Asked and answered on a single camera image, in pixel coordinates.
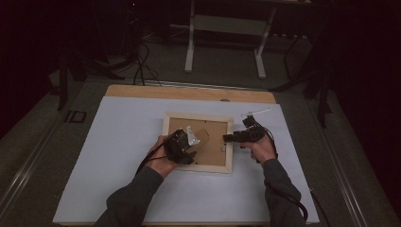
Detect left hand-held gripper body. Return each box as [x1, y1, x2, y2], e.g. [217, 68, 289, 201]
[164, 125, 201, 166]

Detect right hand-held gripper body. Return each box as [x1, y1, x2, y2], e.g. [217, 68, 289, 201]
[239, 108, 272, 144]

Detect wooden picture frame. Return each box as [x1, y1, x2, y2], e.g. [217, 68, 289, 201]
[162, 111, 235, 174]

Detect person's right hand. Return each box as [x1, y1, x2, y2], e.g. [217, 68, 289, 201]
[240, 134, 278, 166]

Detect person's left hand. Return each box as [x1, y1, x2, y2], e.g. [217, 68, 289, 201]
[145, 135, 181, 179]

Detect black metal stand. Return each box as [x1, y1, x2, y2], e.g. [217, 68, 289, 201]
[302, 62, 334, 129]
[56, 46, 88, 112]

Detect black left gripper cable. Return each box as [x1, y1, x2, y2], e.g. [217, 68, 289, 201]
[135, 141, 168, 177]

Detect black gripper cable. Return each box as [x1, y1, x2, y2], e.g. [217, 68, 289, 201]
[264, 127, 309, 222]
[135, 141, 168, 177]

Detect aluminium floor rail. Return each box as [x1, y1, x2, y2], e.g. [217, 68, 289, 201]
[0, 124, 65, 218]
[316, 124, 368, 227]
[141, 79, 269, 92]

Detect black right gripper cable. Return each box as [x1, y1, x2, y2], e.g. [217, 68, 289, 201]
[264, 127, 309, 222]

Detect black floor cables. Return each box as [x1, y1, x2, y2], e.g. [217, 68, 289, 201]
[131, 39, 163, 88]

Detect thin black cable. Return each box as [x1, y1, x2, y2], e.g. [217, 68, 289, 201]
[309, 187, 332, 227]

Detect black rectangular floor bracket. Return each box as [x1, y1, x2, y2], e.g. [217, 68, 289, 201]
[63, 110, 88, 124]

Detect white desk frame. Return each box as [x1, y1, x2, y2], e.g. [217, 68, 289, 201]
[183, 0, 313, 79]

